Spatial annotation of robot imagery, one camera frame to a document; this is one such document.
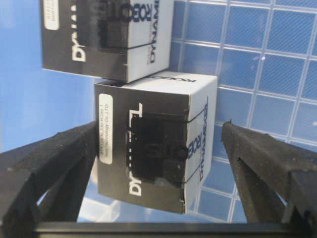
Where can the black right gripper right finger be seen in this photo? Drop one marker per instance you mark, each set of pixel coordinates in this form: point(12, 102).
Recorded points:
point(276, 181)

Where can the black white Dynamixel box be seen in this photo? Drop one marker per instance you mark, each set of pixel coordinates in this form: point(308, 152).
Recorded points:
point(155, 138)

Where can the clear plastic storage case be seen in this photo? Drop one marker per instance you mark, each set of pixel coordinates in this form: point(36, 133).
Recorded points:
point(264, 55)

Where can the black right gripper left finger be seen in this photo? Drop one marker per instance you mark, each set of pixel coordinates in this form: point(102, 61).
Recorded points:
point(45, 181)

